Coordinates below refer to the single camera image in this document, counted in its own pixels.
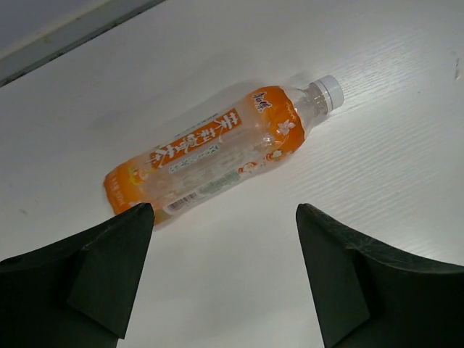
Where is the grey table edge rail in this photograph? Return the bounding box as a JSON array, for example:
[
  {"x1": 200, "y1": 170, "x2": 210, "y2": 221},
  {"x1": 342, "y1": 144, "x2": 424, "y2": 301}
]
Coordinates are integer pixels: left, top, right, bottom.
[{"x1": 1, "y1": 1, "x2": 160, "y2": 87}]

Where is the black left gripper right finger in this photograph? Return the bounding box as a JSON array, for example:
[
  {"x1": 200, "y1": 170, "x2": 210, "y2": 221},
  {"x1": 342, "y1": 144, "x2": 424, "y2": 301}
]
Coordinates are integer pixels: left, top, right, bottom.
[{"x1": 296, "y1": 204, "x2": 463, "y2": 347}]

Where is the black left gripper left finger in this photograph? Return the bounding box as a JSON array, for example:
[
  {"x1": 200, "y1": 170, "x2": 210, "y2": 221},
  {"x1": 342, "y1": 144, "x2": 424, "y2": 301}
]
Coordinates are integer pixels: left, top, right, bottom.
[{"x1": 1, "y1": 204, "x2": 154, "y2": 347}]

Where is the orange label tea bottle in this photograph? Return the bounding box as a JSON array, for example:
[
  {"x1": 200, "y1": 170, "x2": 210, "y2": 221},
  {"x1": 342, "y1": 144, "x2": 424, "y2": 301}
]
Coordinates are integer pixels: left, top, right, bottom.
[{"x1": 103, "y1": 75, "x2": 344, "y2": 225}]

